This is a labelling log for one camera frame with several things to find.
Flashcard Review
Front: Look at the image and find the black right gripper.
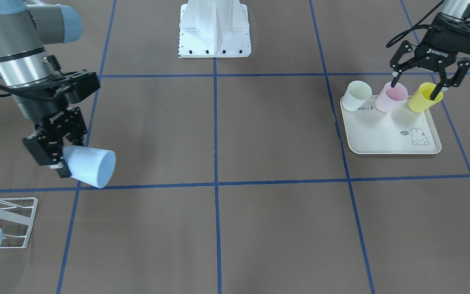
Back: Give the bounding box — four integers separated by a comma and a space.
23, 70, 100, 178

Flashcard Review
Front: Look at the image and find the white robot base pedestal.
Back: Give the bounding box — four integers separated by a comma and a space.
178, 0, 252, 58

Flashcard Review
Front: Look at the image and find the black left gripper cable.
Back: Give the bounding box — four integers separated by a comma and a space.
386, 0, 443, 49

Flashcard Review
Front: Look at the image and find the cream tray with bunny drawing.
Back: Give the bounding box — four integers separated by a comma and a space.
341, 95, 442, 155

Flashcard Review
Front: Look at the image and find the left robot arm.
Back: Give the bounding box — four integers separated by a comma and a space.
386, 0, 470, 101

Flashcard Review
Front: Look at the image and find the yellow plastic cup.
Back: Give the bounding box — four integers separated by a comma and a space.
407, 82, 443, 113

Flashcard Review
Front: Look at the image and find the pink plastic cup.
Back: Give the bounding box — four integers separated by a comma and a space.
375, 82, 408, 112

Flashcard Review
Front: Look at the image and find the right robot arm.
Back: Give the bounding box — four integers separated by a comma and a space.
0, 0, 100, 178

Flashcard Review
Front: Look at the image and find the pale green plastic cup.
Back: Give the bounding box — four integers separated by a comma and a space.
341, 80, 372, 112

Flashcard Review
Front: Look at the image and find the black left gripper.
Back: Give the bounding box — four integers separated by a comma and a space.
390, 14, 470, 101

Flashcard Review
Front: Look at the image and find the white wire cup rack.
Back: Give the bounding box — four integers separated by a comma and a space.
0, 197, 38, 249

